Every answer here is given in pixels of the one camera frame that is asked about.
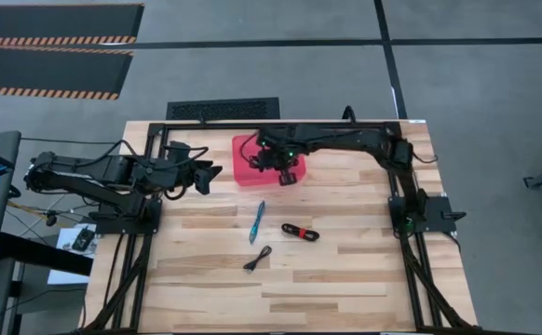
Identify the black cable with red tie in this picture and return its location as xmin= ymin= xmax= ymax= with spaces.
xmin=280 ymin=222 xmax=320 ymax=243

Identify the black aluminium table frame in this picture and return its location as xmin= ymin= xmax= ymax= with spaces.
xmin=82 ymin=119 xmax=481 ymax=334

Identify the translucent red plastic bin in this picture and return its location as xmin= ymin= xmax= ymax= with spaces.
xmin=231 ymin=133 xmax=307 ymax=188

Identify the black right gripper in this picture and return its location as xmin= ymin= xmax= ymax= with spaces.
xmin=251 ymin=132 xmax=305 ymax=186

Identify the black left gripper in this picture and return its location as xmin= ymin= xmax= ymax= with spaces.
xmin=157 ymin=156 xmax=224 ymax=195

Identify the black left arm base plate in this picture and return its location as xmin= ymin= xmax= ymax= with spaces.
xmin=94 ymin=197 xmax=163 ymax=235

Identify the yellow floor cable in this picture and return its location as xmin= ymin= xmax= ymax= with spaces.
xmin=7 ymin=199 xmax=54 ymax=221

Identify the small black handheld device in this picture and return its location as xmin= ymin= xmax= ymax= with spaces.
xmin=71 ymin=226 xmax=96 ymax=253

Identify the black hazard-striped floor mat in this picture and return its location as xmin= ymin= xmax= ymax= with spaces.
xmin=0 ymin=46 xmax=135 ymax=101
xmin=0 ymin=3 xmax=145 ymax=47

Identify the white paper sheet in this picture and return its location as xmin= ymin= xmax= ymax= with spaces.
xmin=47 ymin=222 xmax=98 ymax=286

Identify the small black USB-C cable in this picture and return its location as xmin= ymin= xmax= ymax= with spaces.
xmin=243 ymin=245 xmax=273 ymax=273

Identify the black floor vent grille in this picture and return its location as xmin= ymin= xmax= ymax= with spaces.
xmin=166 ymin=96 xmax=281 ymax=121

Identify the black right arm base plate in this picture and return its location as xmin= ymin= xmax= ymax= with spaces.
xmin=388 ymin=194 xmax=458 ymax=234

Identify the black side desk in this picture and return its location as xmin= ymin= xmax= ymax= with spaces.
xmin=0 ymin=232 xmax=94 ymax=276

